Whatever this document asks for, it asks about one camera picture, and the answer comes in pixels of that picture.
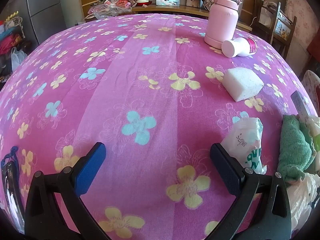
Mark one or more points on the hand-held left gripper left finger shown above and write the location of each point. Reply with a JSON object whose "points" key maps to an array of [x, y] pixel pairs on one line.
{"points": [[90, 170]]}

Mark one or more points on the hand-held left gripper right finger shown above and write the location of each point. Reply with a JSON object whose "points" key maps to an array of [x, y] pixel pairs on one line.
{"points": [[225, 170]]}

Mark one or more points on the white plastic wrapper green print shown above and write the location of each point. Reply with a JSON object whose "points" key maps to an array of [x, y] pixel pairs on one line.
{"points": [[243, 135]]}

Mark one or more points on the green towel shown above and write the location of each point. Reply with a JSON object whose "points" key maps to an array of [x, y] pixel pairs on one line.
{"points": [[295, 145]]}

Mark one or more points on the white plastic bag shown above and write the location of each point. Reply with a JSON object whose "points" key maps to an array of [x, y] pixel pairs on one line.
{"points": [[302, 195]]}

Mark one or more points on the white foam sponge block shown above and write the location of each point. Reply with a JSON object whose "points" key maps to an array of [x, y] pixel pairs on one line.
{"points": [[241, 82]]}

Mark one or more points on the pink floral tablecloth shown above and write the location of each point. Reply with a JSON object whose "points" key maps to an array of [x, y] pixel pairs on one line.
{"points": [[150, 92]]}

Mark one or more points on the floral sofa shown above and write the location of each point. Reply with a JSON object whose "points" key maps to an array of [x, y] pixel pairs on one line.
{"points": [[311, 82]]}

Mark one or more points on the white bottle with magenta label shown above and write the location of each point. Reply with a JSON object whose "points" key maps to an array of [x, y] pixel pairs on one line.
{"points": [[235, 47]]}

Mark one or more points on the pink insulated bottle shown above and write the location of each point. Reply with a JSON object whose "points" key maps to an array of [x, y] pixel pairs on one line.
{"points": [[221, 22]]}

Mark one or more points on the dark wooden chair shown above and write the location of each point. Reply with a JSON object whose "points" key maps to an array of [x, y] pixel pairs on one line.
{"points": [[275, 30]]}

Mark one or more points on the pile of colourful bags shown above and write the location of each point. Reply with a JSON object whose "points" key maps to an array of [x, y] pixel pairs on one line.
{"points": [[12, 42]]}

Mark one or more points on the pile of clear plastic bags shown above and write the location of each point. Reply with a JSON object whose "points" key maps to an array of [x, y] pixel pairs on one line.
{"points": [[112, 5]]}

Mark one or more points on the wooden cabinet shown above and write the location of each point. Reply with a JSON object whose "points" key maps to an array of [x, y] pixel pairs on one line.
{"points": [[175, 10]]}

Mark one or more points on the grey refrigerator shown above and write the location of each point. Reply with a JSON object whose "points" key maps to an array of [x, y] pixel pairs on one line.
{"points": [[45, 5]]}

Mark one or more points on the red plate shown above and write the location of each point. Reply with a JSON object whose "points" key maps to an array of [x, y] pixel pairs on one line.
{"points": [[145, 4]]}

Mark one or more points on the air conditioner with floral cover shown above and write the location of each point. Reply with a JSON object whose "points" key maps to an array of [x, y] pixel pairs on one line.
{"points": [[300, 7]]}

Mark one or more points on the small wooden photo frame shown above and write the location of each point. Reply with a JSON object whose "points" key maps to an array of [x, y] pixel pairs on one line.
{"points": [[192, 2]]}

